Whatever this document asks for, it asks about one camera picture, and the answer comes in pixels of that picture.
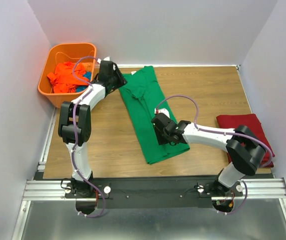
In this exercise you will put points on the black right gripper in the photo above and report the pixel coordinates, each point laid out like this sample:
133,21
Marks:
160,139

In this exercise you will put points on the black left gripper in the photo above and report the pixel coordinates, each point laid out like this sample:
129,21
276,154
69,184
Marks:
121,80

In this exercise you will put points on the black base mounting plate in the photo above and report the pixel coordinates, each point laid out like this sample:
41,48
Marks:
151,193

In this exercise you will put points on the orange plastic laundry basket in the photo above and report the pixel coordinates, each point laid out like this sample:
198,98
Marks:
76,53

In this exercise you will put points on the green t-shirt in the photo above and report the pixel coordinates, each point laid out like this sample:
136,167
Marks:
141,95

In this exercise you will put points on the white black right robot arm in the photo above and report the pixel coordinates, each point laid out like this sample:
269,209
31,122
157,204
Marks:
244,148

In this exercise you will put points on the blue t-shirt in basket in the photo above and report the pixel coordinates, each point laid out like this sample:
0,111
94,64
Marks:
81,88

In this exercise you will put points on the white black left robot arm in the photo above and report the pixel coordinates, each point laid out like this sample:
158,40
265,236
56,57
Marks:
75,125

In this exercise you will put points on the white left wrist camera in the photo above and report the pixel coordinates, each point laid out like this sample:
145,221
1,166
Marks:
99,60

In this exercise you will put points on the orange t-shirt in basket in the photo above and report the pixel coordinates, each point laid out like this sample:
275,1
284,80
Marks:
65,80

